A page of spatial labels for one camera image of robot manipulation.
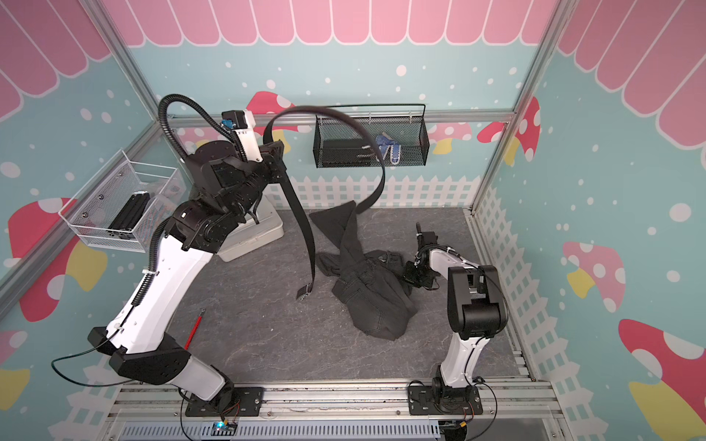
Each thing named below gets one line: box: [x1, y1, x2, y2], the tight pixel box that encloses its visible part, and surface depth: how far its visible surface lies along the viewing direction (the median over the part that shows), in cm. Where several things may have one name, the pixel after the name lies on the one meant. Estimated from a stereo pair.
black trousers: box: [308, 200, 418, 341], surface depth 89 cm
